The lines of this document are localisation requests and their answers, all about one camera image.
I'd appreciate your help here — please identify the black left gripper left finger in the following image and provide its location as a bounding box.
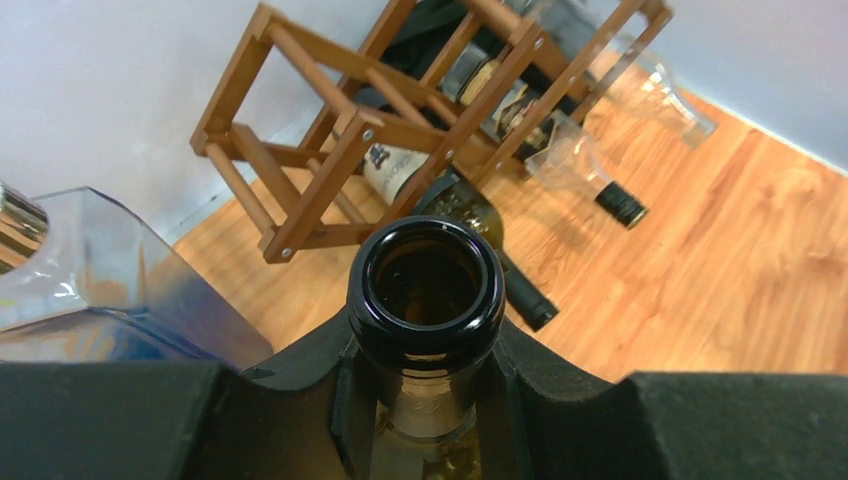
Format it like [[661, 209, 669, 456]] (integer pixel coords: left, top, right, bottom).
[[1, 314, 352, 479]]

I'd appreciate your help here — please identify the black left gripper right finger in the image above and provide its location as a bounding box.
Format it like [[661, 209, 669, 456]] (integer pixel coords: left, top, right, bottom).
[[490, 324, 847, 479]]

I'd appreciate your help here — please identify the dark bottle barcode label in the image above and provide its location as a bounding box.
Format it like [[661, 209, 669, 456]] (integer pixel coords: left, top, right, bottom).
[[346, 215, 506, 479]]

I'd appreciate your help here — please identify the blue square glass bottle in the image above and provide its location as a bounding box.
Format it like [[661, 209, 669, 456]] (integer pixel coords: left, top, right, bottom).
[[1, 184, 273, 371]]

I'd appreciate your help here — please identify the clear glass bottle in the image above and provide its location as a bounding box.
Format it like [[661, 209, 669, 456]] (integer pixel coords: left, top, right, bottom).
[[506, 1, 717, 149]]

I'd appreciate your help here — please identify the dark bottle lower rack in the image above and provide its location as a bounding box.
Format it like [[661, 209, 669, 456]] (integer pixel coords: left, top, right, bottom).
[[362, 143, 559, 331]]

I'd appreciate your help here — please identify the small clear bottle in rack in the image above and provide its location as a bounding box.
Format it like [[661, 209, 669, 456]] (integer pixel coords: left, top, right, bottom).
[[440, 42, 651, 231]]

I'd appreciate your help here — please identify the brown wooden wine rack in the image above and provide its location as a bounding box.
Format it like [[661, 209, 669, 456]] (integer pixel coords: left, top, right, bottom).
[[190, 1, 672, 264]]

